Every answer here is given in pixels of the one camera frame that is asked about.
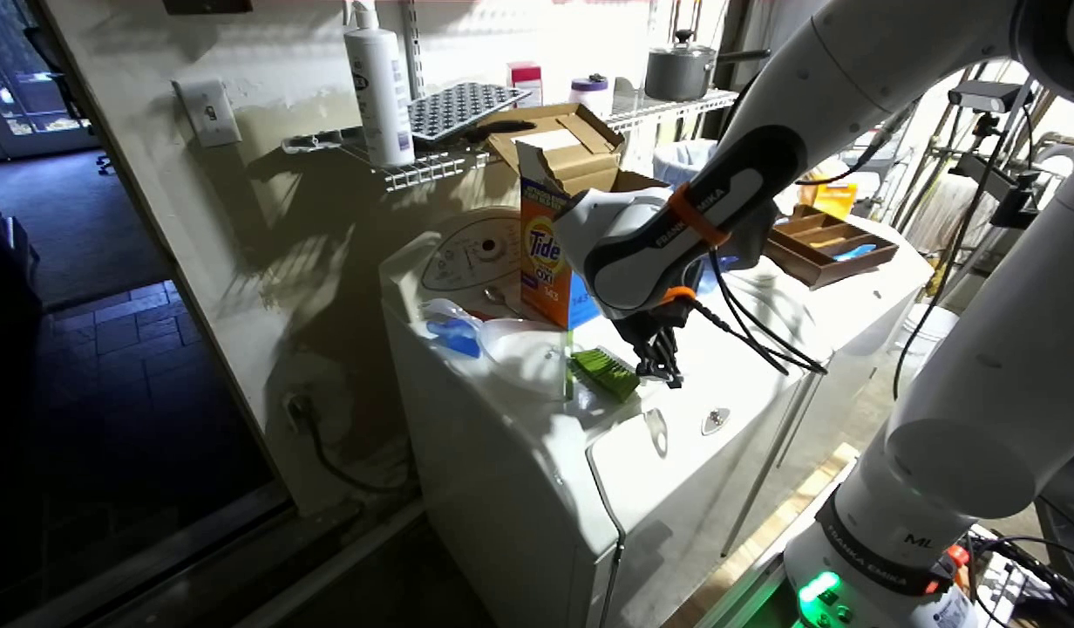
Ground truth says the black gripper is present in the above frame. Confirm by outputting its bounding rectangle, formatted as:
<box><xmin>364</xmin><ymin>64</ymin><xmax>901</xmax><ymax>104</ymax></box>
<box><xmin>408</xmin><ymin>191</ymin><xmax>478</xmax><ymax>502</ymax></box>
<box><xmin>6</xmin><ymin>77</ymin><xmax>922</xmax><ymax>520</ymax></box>
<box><xmin>619</xmin><ymin>308</ymin><xmax>688</xmax><ymax>389</ymax></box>

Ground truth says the clear plastic brush handle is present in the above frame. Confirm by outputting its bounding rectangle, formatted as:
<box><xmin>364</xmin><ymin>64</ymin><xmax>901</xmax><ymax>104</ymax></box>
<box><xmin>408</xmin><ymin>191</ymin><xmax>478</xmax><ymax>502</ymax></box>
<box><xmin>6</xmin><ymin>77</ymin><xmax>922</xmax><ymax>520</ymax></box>
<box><xmin>644</xmin><ymin>407</ymin><xmax>669</xmax><ymax>458</ymax></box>

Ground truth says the green brush head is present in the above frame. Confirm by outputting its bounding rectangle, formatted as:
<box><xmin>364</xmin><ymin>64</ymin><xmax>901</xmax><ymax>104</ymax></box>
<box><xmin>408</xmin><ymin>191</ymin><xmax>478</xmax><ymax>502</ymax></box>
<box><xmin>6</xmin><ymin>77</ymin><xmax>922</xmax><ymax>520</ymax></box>
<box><xmin>568</xmin><ymin>348</ymin><xmax>637</xmax><ymax>403</ymax></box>

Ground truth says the wooden tray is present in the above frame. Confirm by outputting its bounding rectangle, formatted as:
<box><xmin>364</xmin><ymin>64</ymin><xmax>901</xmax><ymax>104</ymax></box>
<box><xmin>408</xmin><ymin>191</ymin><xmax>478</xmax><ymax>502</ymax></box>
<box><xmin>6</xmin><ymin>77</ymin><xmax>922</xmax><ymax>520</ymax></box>
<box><xmin>769</xmin><ymin>207</ymin><xmax>898</xmax><ymax>291</ymax></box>

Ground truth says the blue orange detergent box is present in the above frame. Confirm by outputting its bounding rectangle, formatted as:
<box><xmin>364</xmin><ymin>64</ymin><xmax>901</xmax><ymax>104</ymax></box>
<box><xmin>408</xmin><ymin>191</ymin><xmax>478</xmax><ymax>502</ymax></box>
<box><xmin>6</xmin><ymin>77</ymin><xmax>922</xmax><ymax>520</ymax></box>
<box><xmin>508</xmin><ymin>120</ymin><xmax>622</xmax><ymax>332</ymax></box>

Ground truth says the white jar purple lid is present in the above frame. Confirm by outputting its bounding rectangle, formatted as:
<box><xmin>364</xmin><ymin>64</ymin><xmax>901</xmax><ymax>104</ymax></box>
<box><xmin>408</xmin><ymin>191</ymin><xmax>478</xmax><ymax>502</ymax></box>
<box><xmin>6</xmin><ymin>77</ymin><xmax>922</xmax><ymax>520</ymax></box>
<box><xmin>572</xmin><ymin>72</ymin><xmax>615</xmax><ymax>120</ymax></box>

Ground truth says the grey kettle pot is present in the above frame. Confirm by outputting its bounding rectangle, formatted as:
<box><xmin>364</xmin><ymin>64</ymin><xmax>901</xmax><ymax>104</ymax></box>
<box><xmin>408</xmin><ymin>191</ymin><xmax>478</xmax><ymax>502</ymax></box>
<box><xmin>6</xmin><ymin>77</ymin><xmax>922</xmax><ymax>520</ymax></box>
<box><xmin>644</xmin><ymin>27</ymin><xmax>765</xmax><ymax>103</ymax></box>

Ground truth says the pink container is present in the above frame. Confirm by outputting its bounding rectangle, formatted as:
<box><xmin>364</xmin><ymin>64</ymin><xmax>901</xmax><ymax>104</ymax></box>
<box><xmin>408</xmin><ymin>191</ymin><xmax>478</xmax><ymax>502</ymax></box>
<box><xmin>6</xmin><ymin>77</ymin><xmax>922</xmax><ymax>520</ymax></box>
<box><xmin>508</xmin><ymin>64</ymin><xmax>544</xmax><ymax>110</ymax></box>

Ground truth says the white lotion bottle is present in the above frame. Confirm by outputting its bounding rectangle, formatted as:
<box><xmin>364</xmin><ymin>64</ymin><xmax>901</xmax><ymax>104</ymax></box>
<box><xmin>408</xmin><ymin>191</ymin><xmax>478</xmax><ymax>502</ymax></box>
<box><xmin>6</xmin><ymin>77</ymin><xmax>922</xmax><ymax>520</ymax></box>
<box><xmin>341</xmin><ymin>0</ymin><xmax>416</xmax><ymax>167</ymax></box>

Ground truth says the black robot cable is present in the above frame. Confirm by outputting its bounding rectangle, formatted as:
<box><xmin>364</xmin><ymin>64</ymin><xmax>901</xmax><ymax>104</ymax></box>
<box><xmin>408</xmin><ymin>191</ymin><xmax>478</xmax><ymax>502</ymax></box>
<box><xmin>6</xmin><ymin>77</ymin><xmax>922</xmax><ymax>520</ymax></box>
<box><xmin>688</xmin><ymin>247</ymin><xmax>829</xmax><ymax>382</ymax></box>

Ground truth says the white wire shelf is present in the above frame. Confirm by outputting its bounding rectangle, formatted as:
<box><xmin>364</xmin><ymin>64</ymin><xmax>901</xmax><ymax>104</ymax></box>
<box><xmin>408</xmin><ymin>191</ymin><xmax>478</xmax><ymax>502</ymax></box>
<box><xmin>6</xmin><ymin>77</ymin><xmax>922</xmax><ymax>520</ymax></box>
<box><xmin>279</xmin><ymin>92</ymin><xmax>735</xmax><ymax>191</ymax></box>

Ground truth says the black power cord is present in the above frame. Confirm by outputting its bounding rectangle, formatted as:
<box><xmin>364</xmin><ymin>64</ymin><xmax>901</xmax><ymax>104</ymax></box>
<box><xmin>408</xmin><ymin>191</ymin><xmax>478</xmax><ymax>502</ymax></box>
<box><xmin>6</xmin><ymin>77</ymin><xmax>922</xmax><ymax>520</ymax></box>
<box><xmin>283</xmin><ymin>390</ymin><xmax>416</xmax><ymax>499</ymax></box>

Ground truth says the wall power outlet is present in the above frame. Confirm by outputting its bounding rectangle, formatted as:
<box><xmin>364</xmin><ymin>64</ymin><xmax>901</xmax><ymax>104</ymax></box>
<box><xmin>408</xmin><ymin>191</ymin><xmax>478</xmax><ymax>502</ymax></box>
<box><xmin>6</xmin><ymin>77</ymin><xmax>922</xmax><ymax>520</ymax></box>
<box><xmin>176</xmin><ymin>82</ymin><xmax>236</xmax><ymax>146</ymax></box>

